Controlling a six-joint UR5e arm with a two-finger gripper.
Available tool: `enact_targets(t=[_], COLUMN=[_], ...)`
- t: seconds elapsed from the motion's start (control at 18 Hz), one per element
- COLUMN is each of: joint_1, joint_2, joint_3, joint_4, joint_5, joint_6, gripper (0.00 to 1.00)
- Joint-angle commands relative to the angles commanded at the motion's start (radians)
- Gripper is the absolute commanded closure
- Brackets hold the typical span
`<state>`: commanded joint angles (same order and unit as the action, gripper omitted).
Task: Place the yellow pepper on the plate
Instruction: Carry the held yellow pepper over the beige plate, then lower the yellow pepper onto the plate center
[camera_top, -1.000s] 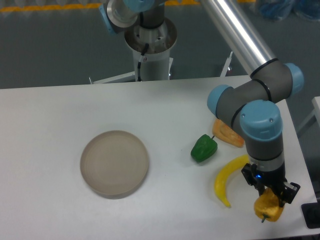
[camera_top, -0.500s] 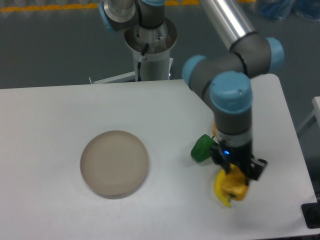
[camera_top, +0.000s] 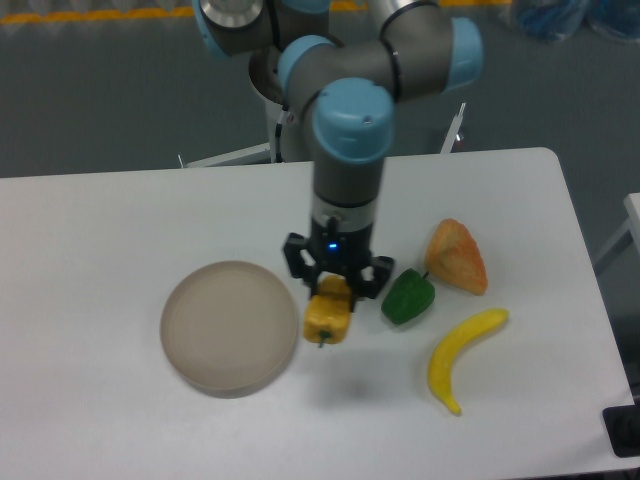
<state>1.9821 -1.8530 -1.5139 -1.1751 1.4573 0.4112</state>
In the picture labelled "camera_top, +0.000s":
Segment orange bread pastry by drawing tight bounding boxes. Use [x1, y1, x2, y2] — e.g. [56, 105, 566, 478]
[423, 218, 488, 295]

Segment white frame at right edge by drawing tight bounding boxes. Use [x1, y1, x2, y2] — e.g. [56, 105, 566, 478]
[592, 192, 639, 276]

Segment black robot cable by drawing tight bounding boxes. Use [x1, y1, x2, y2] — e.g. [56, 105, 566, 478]
[273, 102, 292, 164]

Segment green bell pepper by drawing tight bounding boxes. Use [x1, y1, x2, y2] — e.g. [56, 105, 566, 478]
[381, 269, 436, 326]

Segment white metal bracket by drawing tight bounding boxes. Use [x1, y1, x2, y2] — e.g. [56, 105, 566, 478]
[440, 102, 466, 154]

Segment blue plastic bags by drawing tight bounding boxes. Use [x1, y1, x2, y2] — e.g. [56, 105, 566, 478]
[509, 0, 639, 43]

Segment yellow bell pepper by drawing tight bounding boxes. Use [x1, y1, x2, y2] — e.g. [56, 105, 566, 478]
[303, 275, 352, 346]

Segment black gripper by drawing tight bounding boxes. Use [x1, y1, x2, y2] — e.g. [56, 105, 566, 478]
[282, 219, 395, 311]

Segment beige round plate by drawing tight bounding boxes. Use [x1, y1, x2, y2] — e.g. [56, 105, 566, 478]
[160, 261, 299, 398]

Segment black device at table edge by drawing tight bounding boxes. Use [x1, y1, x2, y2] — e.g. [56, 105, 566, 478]
[602, 404, 639, 458]

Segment yellow banana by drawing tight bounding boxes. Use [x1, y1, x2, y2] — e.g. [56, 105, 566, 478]
[426, 308, 510, 416]

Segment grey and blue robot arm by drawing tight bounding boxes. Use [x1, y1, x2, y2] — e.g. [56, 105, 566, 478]
[193, 1, 484, 301]

